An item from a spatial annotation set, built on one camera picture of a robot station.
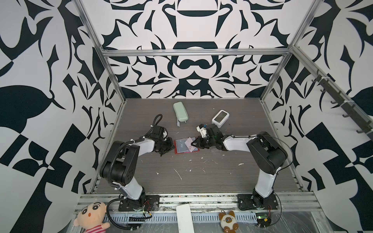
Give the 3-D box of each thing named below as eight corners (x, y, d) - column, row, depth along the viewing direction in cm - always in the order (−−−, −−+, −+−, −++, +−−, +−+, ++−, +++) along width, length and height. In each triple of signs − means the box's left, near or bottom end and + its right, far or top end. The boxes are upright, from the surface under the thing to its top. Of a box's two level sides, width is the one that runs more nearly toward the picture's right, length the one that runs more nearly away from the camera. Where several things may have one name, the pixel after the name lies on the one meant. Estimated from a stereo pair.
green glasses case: (177, 126, 105) (177, 123, 102) (172, 105, 118) (172, 102, 116) (190, 124, 106) (190, 121, 104) (183, 103, 120) (183, 100, 117)
